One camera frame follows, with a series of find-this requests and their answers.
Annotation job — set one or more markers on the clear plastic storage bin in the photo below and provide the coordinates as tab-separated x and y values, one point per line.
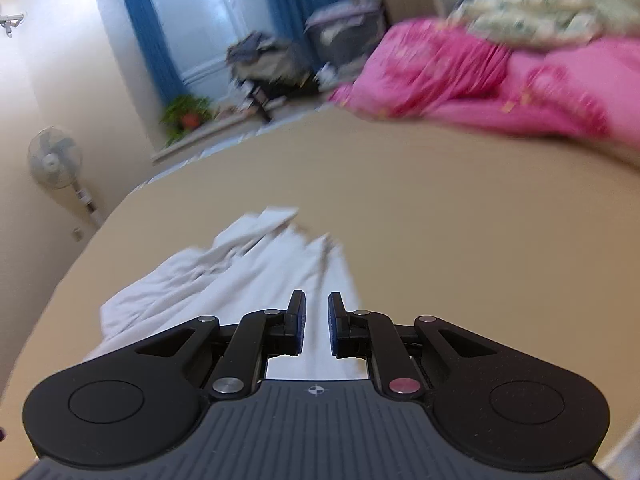
345	31

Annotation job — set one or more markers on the wall socket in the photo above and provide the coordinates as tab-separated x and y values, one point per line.
77	234

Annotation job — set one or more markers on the window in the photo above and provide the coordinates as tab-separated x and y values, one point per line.
199	32

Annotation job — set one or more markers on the beige bed mattress cover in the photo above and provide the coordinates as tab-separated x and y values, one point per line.
530	242

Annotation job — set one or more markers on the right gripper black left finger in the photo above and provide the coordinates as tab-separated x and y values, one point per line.
243	350

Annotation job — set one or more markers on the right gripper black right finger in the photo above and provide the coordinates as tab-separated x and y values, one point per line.
374	338

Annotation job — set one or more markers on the pink quilt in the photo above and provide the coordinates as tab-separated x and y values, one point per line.
427	68

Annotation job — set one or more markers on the floral cream blanket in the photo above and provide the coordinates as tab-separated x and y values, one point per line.
547	24

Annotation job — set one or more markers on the potted green plant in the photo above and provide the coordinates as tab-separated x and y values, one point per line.
185	114

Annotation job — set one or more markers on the white standing fan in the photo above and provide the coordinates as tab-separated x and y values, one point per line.
54	160

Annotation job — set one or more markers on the left blue curtain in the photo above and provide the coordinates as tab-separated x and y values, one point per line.
154	48

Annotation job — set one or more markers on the white shirt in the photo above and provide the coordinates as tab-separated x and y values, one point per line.
254	264

